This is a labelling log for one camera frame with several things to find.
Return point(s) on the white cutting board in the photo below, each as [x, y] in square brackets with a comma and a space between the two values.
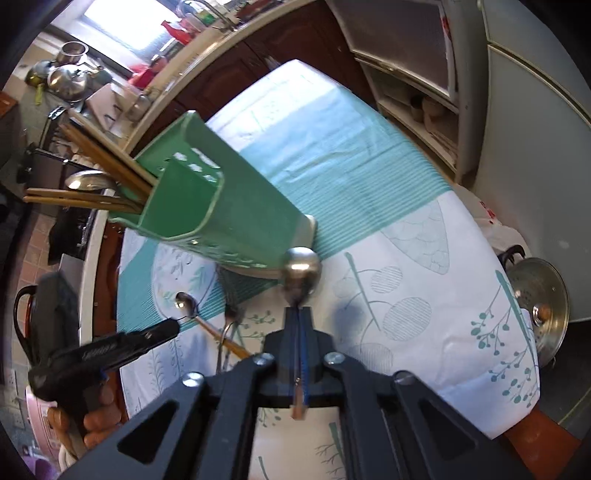
[111, 104]

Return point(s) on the pink basin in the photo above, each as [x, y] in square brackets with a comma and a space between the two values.
[147, 73]

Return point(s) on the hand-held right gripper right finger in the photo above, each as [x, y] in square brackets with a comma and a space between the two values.
[303, 355]

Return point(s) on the brown wooden table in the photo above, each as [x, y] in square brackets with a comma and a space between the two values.
[540, 427]

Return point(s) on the grey glass door cabinet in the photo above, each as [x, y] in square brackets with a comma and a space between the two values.
[401, 46]

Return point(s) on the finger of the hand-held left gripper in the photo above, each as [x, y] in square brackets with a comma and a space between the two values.
[147, 339]

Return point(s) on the large white plastic bag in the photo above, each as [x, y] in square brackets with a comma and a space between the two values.
[498, 230]

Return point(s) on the small steel spoon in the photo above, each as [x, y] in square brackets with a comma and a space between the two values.
[185, 302]

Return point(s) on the red bottle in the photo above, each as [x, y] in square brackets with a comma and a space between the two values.
[173, 32]

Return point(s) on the person's left hand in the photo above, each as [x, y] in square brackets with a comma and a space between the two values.
[101, 422]

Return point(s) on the steel fork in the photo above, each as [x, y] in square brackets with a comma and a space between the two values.
[229, 316]

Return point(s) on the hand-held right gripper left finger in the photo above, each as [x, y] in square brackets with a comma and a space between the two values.
[284, 350]

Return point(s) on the pink rice cooker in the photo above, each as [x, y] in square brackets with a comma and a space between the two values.
[39, 415]

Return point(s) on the window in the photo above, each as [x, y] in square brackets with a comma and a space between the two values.
[120, 18]

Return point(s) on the steel stock pot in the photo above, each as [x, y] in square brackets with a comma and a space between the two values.
[71, 51]

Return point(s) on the leaf print tablecloth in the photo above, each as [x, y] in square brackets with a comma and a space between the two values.
[406, 207]

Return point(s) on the pale refrigerator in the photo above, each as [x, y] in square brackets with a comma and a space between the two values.
[531, 138]

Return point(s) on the green bottle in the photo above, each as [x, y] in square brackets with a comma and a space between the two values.
[207, 16]

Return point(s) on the steel faucet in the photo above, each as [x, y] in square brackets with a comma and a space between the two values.
[212, 14]

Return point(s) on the black red electric grill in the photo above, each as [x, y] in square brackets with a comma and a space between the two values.
[55, 300]

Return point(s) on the green utensil holder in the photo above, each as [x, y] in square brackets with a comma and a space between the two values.
[240, 217]

